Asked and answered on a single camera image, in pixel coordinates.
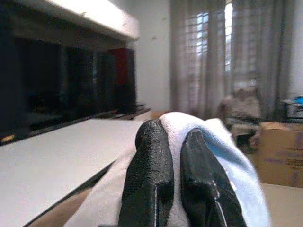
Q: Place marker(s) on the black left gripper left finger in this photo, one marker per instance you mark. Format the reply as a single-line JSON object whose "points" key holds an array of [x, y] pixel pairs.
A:
{"points": [[151, 160]]}

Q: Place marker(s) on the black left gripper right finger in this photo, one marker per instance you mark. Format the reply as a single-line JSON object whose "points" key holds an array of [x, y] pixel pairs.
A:
{"points": [[201, 170]]}

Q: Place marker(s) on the white and blue pillow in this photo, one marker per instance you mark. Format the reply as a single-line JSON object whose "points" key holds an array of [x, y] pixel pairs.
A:
{"points": [[175, 132]]}

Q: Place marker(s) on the beige armchair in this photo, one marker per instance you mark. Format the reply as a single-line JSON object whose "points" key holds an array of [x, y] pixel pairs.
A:
{"points": [[241, 104]]}

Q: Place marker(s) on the brown cardboard box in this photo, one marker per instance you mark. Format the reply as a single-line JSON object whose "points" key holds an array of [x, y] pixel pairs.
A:
{"points": [[279, 153]]}

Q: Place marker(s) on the white tv console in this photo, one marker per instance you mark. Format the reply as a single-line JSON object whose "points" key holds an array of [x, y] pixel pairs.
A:
{"points": [[47, 153]]}

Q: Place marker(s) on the white printer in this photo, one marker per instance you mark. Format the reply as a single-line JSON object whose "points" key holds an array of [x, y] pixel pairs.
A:
{"points": [[294, 108]]}

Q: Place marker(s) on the black television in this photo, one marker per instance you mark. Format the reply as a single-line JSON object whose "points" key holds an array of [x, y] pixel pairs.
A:
{"points": [[71, 82]]}

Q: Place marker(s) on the grey sheer curtain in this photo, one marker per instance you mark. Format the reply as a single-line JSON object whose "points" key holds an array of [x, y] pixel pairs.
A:
{"points": [[255, 47]]}

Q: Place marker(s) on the barred window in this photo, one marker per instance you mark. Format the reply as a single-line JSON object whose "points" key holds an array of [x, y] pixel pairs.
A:
{"points": [[203, 35]]}

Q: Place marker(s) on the white wall shelf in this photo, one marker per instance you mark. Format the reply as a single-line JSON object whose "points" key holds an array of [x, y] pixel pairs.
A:
{"points": [[101, 16]]}

